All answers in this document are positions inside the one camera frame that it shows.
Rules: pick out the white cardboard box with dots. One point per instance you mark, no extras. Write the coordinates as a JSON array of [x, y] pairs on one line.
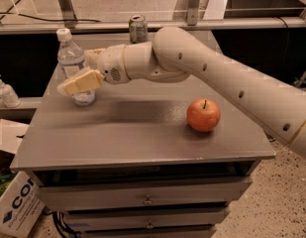
[[19, 206]]

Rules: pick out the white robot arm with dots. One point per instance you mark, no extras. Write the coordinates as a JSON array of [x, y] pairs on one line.
[[173, 54]]

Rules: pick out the grey drawer cabinet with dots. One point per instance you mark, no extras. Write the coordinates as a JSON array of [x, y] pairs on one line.
[[129, 165]]

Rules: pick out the green soda can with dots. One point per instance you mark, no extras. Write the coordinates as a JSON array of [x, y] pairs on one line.
[[138, 29]]

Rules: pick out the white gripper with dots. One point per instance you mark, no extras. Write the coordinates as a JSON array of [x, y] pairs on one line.
[[111, 64]]

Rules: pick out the red apple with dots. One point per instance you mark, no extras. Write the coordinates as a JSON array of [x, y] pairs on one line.
[[203, 115]]

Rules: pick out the white pump dispenser bottle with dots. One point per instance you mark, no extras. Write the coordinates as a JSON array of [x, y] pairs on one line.
[[8, 95]]

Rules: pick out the clear plastic water bottle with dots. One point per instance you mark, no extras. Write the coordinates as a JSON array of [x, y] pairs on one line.
[[71, 59]]

